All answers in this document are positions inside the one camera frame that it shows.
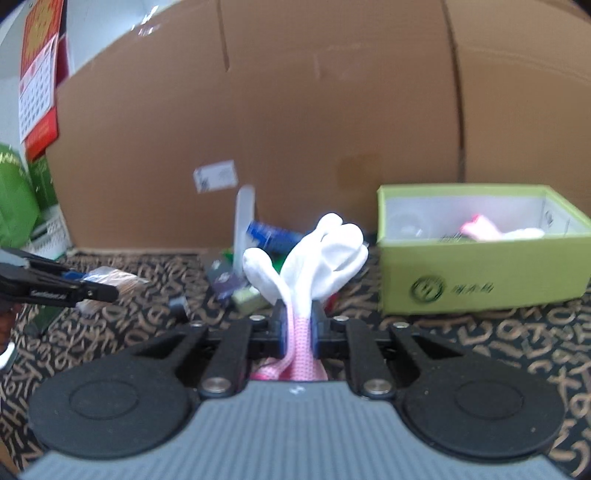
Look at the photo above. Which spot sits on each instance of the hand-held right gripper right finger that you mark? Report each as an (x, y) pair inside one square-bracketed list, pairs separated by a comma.
[(317, 332)]

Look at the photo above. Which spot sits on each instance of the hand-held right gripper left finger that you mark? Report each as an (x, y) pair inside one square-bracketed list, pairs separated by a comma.
[(278, 332)]

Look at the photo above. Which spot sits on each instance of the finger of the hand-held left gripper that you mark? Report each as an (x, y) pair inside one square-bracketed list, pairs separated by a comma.
[(99, 293), (74, 277)]

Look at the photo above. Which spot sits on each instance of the white glove with pink cuff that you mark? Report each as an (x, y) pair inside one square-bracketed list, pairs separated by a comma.
[(480, 228), (332, 258)]

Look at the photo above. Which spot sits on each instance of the green floral carton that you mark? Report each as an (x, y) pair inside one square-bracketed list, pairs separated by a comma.
[(227, 255)]

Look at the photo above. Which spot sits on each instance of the clear plastic cup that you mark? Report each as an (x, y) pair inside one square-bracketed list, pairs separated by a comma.
[(408, 226)]

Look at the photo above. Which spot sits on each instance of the steel wool scrubber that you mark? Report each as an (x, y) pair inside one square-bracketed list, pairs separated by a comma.
[(450, 238)]

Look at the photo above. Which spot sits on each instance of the lime green cardboard box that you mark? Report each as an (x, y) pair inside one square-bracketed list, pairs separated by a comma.
[(485, 281)]

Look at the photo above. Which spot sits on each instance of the clear plastic bag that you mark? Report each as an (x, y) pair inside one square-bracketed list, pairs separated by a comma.
[(120, 279)]

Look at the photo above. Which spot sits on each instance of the small pale green carton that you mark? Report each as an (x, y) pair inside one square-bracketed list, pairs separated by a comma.
[(249, 299)]

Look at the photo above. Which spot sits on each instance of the green and white carton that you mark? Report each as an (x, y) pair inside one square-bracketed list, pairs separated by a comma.
[(48, 207)]

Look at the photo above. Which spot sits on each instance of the small dark purple carton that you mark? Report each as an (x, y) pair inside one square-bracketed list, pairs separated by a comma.
[(224, 279)]

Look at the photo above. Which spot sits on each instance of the small black object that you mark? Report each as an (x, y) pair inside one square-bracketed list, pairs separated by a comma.
[(178, 304)]

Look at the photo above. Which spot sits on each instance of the long blue carton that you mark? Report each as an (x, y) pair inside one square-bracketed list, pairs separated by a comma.
[(270, 235)]

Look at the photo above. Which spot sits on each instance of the green plastic bag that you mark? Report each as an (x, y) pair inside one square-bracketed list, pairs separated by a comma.
[(14, 198)]

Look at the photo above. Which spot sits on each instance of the translucent plastic tube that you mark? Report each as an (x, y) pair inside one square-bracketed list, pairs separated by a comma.
[(244, 217)]

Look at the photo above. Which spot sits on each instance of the white shipping label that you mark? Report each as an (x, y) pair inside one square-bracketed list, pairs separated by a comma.
[(214, 176)]

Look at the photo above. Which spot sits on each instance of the black letter-patterned mat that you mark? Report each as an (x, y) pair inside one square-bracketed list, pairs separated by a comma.
[(531, 350)]

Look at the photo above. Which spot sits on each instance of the large brown cardboard sheet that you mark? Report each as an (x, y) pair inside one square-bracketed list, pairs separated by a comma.
[(300, 115)]

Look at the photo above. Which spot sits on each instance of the red wall calendar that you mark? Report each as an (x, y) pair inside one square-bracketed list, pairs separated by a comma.
[(39, 92)]

